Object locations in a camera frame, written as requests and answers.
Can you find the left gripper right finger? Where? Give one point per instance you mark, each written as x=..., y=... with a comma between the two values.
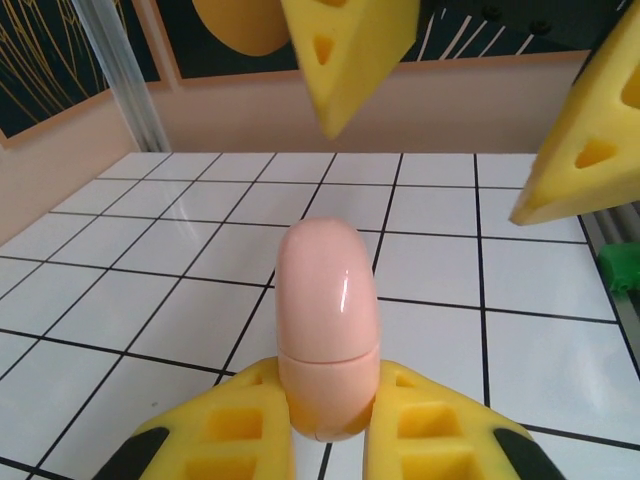
x=425, y=435

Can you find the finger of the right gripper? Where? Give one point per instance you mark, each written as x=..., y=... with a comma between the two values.
x=600, y=150
x=350, y=45

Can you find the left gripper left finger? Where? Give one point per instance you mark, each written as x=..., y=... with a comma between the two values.
x=225, y=430

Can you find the pink charging case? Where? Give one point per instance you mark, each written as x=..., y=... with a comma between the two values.
x=325, y=300

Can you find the green plastic connector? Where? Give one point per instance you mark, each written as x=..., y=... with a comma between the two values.
x=620, y=267

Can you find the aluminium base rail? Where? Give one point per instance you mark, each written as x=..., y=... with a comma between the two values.
x=615, y=227

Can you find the aluminium corner post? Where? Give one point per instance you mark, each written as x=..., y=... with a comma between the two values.
x=125, y=75

